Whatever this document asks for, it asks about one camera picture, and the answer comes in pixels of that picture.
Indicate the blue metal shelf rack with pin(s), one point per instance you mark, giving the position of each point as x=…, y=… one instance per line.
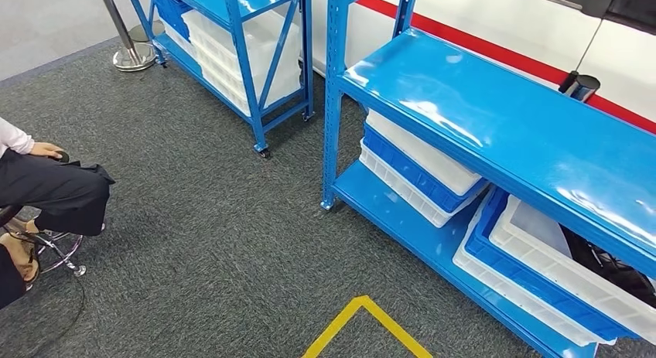
x=240, y=48
x=512, y=135

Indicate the blue plastic crate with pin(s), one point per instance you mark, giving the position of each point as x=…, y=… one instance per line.
x=169, y=10
x=512, y=273
x=410, y=174

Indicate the grey metal pole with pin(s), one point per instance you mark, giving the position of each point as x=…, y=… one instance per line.
x=134, y=58

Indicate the round steel stand base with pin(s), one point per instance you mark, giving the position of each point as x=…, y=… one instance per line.
x=148, y=33

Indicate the white car with red stripe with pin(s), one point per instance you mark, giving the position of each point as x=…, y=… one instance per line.
x=512, y=17

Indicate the person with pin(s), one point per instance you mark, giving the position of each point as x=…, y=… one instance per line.
x=61, y=191

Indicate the black parts in crate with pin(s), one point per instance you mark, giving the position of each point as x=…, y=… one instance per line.
x=615, y=273

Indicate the black cylinder post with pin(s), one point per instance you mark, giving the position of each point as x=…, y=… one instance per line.
x=584, y=86

